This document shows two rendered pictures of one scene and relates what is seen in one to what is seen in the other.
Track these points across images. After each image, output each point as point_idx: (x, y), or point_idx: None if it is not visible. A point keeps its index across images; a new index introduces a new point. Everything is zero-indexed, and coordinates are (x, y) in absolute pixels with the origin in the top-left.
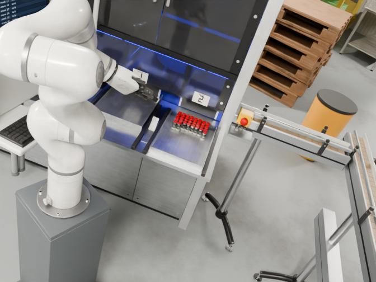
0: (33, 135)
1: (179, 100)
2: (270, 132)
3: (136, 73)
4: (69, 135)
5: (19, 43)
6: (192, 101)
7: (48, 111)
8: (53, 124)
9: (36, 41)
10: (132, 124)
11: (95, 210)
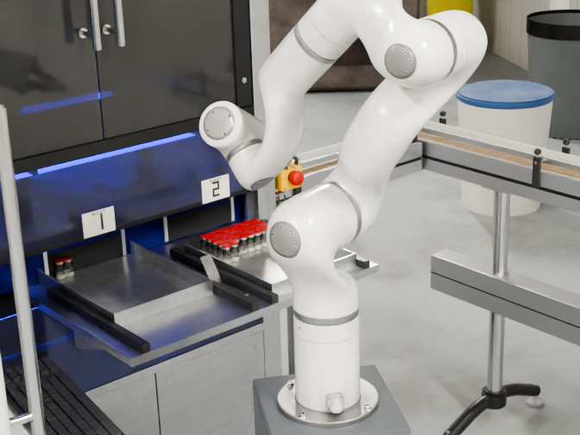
0: (322, 258)
1: (165, 230)
2: (312, 183)
3: (91, 219)
4: (357, 221)
5: (437, 27)
6: (204, 204)
7: (394, 154)
8: (339, 216)
9: (438, 19)
10: (195, 289)
11: (375, 378)
